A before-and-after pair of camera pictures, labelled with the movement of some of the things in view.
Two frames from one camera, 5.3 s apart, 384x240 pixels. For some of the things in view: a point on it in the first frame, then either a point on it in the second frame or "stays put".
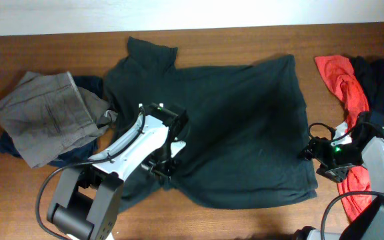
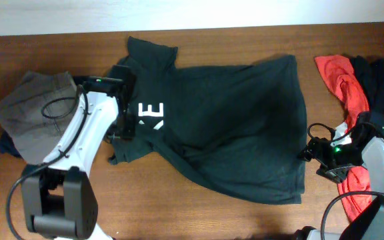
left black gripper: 160,173 → 129,131
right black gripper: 317,148 stays put
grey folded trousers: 49,113 stays put
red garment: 358,181 stays put
